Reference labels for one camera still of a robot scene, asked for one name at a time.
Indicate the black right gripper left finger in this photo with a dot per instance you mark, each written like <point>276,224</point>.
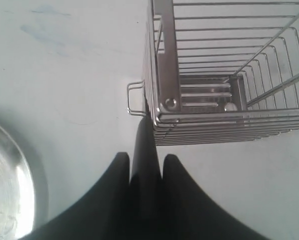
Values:
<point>99,214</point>

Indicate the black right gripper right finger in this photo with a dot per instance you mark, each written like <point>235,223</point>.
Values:
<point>190,214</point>

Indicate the black kitchen knife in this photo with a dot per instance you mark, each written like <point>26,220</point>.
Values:
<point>145,173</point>

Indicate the round stainless steel plate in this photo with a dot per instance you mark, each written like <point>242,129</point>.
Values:
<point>24,197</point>

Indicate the metal wire utensil rack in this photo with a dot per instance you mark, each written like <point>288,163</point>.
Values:
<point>219,71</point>

